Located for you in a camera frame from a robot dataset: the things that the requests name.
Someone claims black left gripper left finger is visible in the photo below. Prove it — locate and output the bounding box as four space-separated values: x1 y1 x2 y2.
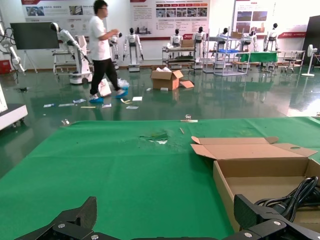
14 196 100 240

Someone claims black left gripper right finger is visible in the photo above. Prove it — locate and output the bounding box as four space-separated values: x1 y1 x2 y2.
222 194 320 240

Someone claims black power cable bundle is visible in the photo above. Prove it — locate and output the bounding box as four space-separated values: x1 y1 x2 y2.
254 176 320 222

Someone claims large open cardboard box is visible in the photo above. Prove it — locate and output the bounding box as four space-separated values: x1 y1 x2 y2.
149 66 185 91

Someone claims red box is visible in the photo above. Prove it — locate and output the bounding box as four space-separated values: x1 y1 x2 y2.
0 59 13 75

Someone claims green table cloth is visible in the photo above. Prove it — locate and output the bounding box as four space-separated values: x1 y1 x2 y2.
0 116 320 240

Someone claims white wheeled cabinet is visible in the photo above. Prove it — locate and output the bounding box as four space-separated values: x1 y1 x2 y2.
0 82 29 131

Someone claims clear plastic bag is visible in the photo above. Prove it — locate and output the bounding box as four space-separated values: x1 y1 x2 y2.
116 77 131 89

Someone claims flat cardboard piece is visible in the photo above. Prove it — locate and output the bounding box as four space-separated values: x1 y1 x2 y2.
179 79 195 89

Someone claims tall metal rack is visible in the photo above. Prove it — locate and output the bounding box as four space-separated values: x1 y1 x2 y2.
213 32 251 77

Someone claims white humanoid on wheeled base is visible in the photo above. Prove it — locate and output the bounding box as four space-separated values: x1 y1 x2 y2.
49 21 94 85

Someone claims table with green cover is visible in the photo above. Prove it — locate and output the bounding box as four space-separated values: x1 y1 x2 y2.
239 51 279 73

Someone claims white humanoid robot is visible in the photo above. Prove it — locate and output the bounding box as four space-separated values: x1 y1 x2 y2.
191 26 208 70
246 29 258 52
122 27 145 73
167 28 184 50
109 31 124 70
214 27 230 51
264 22 280 52

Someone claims white standing fan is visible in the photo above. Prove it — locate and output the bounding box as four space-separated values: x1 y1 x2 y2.
301 44 319 77

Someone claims person in white shirt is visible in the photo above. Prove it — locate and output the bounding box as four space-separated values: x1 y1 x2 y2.
88 0 130 104

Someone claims metal cart rack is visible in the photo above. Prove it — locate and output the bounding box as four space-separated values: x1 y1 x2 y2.
161 46 197 70

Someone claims black monitor on stand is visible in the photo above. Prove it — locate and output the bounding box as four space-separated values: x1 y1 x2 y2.
9 21 60 74

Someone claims metal frame table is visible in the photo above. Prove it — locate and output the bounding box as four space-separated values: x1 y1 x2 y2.
276 49 306 73

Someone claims black wall panel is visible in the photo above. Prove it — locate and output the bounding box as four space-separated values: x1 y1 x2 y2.
301 15 320 66

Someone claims wall poster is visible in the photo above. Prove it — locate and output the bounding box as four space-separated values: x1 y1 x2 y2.
21 0 108 25
129 0 211 41
234 0 310 39

